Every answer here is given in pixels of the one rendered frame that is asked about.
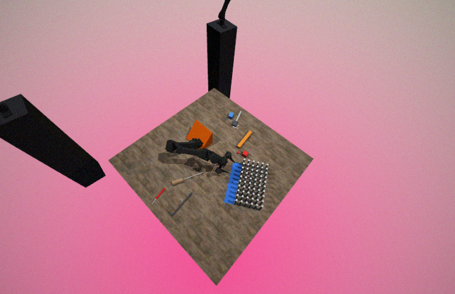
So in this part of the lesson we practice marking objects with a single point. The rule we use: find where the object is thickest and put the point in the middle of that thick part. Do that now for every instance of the orange flat bar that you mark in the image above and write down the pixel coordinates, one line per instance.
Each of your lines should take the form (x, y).
(244, 139)

